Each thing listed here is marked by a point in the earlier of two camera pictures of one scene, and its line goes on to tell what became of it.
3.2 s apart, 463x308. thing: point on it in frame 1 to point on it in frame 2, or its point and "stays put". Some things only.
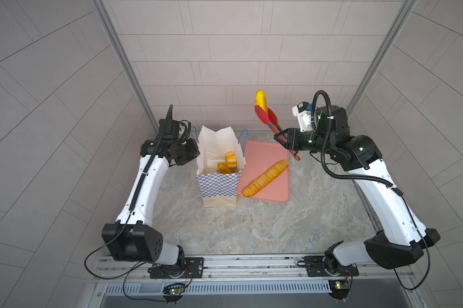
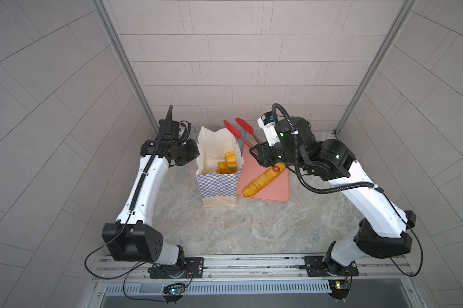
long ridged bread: [263, 179] stays put
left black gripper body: [184, 153] stays put
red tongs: [270, 119] to [247, 129]
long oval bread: [223, 169] stays put
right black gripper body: [308, 140] to [279, 152]
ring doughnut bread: [231, 160] stays put
